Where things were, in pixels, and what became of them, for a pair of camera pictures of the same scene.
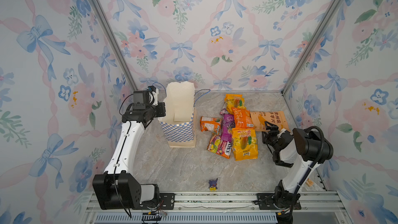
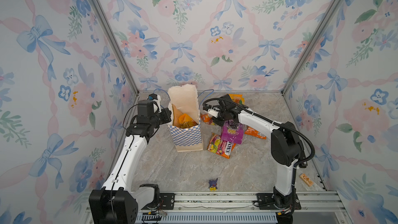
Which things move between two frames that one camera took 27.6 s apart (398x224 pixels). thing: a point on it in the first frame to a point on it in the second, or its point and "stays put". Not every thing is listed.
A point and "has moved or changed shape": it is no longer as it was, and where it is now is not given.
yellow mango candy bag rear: [235, 100] stays put
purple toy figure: [212, 184] stays put
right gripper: [266, 139] to [216, 122]
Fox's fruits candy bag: [222, 148] stays put
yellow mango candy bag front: [245, 144] to [186, 121]
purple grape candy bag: [228, 124] stays put
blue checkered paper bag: [179, 124] has moved or changed shape
